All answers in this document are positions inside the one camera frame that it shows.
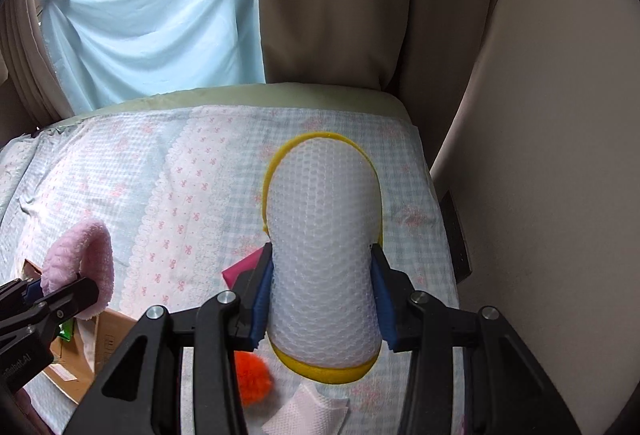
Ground green mattress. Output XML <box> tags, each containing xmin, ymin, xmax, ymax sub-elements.
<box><xmin>37</xmin><ymin>83</ymin><xmax>411</xmax><ymax>136</ymax></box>

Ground cardboard box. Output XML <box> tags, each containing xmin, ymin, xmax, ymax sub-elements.
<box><xmin>20</xmin><ymin>259</ymin><xmax>138</xmax><ymax>405</ymax></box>

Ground beige curtain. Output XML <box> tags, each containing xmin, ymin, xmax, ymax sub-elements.
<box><xmin>255</xmin><ymin>0</ymin><xmax>507</xmax><ymax>96</ymax></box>

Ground white tissue paper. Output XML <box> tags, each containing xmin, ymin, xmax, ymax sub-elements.
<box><xmin>261</xmin><ymin>383</ymin><xmax>350</xmax><ymax>435</ymax></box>

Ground orange pompom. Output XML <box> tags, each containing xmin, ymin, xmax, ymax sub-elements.
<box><xmin>233</xmin><ymin>351</ymin><xmax>274</xmax><ymax>408</ymax></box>

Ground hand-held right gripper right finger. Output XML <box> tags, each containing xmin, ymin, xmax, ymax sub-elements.
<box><xmin>370</xmin><ymin>242</ymin><xmax>583</xmax><ymax>435</ymax></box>

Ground light blue hanging sheet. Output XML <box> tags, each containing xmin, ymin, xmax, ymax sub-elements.
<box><xmin>39</xmin><ymin>0</ymin><xmax>267</xmax><ymax>114</ymax></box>

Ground white mesh yellow sponge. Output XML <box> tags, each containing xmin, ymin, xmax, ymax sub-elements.
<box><xmin>262</xmin><ymin>132</ymin><xmax>385</xmax><ymax>384</ymax></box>

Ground magenta cloth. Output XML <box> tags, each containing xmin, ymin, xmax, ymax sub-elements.
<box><xmin>222</xmin><ymin>249</ymin><xmax>266</xmax><ymax>291</ymax></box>

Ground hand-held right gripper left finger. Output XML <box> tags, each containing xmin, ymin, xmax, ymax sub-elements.
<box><xmin>64</xmin><ymin>242</ymin><xmax>275</xmax><ymax>435</ymax></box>

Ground patterned bed blanket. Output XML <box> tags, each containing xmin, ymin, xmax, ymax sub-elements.
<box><xmin>0</xmin><ymin>104</ymin><xmax>460</xmax><ymax>435</ymax></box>

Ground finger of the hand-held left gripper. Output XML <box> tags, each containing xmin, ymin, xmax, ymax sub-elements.
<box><xmin>0</xmin><ymin>277</ymin><xmax>101</xmax><ymax>350</ymax></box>

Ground pink fluffy cloth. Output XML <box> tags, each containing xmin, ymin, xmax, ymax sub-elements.
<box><xmin>40</xmin><ymin>222</ymin><xmax>116</xmax><ymax>321</ymax></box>

